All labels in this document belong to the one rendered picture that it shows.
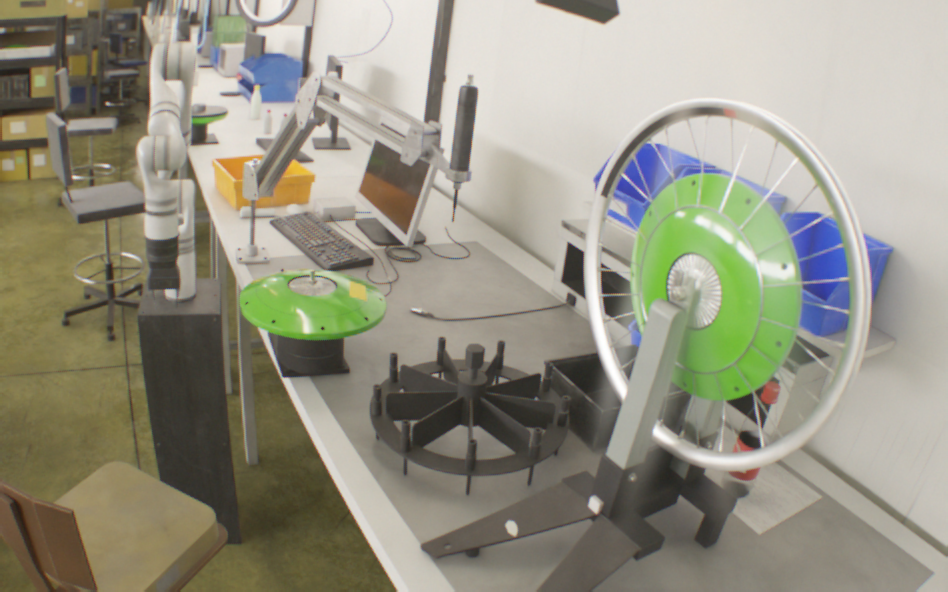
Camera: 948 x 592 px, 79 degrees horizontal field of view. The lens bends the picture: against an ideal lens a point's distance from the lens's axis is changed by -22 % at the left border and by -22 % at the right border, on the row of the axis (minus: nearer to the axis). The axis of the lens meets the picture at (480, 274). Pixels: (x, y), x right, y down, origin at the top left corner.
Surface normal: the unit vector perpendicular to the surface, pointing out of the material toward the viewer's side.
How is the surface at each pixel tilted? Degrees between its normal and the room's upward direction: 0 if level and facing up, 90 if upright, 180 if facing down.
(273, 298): 14
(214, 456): 90
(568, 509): 18
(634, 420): 87
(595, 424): 93
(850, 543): 0
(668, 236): 84
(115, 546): 0
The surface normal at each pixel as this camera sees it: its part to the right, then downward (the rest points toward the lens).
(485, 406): -0.76, 0.22
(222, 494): 0.32, 0.39
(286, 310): 0.02, -0.74
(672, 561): 0.12, -0.92
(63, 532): -0.03, 0.37
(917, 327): -0.88, 0.07
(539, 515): -0.15, -0.84
